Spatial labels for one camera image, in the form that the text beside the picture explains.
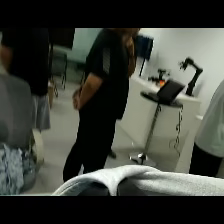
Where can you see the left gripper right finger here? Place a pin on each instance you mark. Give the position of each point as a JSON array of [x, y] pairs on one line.
[[131, 188]]

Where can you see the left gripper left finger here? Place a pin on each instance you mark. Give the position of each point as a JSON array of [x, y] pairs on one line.
[[93, 190]]

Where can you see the white garment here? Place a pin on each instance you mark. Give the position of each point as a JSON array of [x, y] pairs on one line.
[[173, 184]]

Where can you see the small black robot arm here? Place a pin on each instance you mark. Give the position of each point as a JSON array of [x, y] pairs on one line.
[[160, 77]]

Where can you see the black desktop robot arm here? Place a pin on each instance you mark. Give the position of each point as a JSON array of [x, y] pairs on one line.
[[195, 78]]

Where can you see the round black stand table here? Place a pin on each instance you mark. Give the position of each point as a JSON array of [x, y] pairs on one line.
[[151, 128]]

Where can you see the white counter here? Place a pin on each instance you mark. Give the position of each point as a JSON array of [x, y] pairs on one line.
[[136, 113]]

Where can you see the blue patterned garment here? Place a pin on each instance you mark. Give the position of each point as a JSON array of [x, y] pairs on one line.
[[13, 170]]

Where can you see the person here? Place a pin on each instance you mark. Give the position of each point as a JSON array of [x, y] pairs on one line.
[[106, 83], [213, 130], [30, 60]]

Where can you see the black laptop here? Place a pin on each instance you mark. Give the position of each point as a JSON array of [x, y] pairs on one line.
[[171, 90]]

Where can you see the black monitor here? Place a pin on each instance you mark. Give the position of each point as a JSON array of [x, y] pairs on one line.
[[145, 46]]

